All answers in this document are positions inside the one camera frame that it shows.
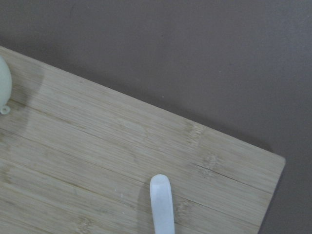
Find white ceramic spoon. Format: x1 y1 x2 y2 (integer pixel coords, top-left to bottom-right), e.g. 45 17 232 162
150 174 175 234

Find bamboo cutting board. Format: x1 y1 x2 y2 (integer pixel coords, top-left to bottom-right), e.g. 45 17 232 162
0 48 286 234

